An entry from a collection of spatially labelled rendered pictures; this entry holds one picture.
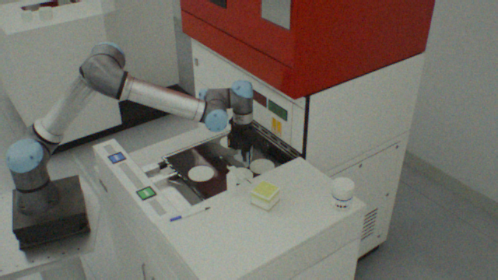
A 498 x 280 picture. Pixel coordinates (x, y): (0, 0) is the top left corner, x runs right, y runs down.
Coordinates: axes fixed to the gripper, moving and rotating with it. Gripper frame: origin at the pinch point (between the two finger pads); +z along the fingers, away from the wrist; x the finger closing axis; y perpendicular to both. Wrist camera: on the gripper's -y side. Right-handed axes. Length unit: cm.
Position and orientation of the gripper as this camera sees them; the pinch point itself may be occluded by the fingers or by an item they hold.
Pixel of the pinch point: (248, 165)
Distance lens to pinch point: 188.3
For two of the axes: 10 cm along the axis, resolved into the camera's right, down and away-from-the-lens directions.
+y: -9.2, -2.2, 3.3
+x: -4.0, 5.1, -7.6
